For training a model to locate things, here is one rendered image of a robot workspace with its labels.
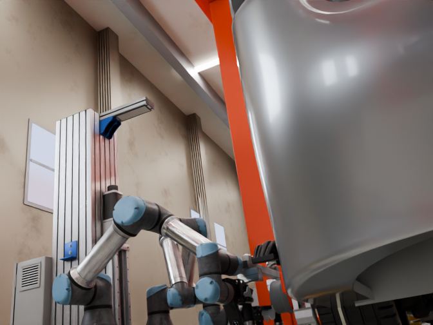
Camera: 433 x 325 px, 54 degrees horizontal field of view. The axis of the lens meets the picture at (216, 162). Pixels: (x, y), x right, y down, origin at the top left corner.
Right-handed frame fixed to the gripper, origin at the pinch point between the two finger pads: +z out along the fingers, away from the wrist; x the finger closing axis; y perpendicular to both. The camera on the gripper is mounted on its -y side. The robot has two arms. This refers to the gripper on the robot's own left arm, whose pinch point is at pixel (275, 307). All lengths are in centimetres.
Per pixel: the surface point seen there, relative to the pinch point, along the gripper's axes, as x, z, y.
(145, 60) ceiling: -524, 69, -569
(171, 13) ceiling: -385, 92, -568
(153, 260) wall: -567, 67, -160
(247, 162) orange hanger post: -25, 11, -84
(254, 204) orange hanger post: -25, 11, -58
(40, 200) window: -365, -114, -195
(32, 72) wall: -349, -131, -380
